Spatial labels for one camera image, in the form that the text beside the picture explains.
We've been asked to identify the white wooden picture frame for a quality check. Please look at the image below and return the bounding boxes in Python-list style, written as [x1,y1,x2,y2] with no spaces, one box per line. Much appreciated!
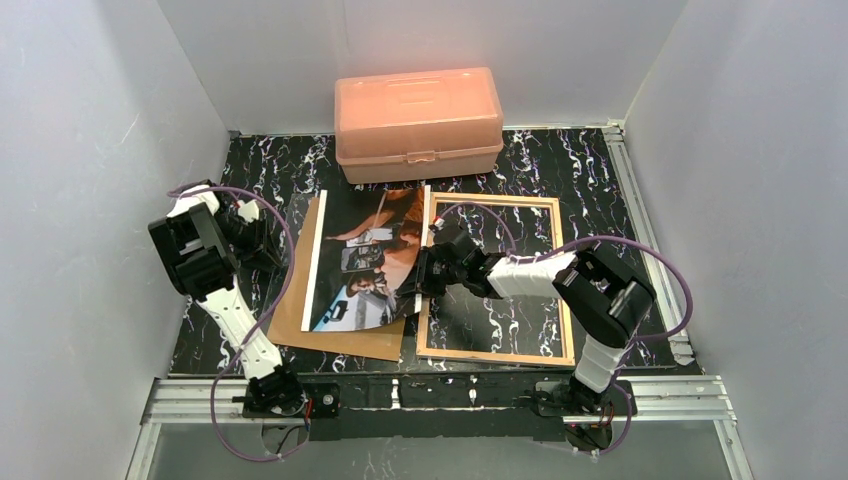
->
[416,192,576,367]

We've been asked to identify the brown cardboard backing board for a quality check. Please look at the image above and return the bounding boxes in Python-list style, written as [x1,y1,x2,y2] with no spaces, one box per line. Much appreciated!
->
[267,197,406,362]

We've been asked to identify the printed photo with white border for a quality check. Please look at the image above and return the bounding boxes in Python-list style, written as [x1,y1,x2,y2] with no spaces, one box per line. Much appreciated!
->
[301,185,430,333]

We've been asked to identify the clear acrylic sheet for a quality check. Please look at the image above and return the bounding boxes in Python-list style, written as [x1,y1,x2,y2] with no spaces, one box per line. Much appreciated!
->
[262,193,315,312]

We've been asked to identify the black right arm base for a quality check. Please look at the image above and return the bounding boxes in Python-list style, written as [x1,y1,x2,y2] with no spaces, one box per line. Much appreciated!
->
[529,378,638,420]

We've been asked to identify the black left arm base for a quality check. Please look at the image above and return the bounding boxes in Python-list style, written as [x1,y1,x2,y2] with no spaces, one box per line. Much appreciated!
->
[232,370,340,419]

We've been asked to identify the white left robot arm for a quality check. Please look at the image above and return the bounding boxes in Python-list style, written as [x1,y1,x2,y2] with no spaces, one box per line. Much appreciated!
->
[148,180,294,387]

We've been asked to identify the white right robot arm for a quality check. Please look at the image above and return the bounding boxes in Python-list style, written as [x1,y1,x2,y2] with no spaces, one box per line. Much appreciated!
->
[397,224,656,397]

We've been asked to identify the translucent orange plastic box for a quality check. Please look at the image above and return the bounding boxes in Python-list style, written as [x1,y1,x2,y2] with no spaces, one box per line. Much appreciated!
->
[334,67,504,184]

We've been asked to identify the aluminium front rail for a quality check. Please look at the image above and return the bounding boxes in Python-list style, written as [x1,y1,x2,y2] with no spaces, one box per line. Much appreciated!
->
[142,372,737,424]

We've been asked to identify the aluminium rail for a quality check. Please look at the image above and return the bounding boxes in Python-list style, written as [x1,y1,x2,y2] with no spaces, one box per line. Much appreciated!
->
[602,121,696,367]
[142,372,737,424]

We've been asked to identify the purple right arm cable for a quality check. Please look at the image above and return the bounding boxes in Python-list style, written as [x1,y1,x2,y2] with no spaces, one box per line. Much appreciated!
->
[430,202,695,457]

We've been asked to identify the aluminium right side rail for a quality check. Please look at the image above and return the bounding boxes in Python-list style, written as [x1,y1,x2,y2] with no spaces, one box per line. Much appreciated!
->
[602,121,696,367]

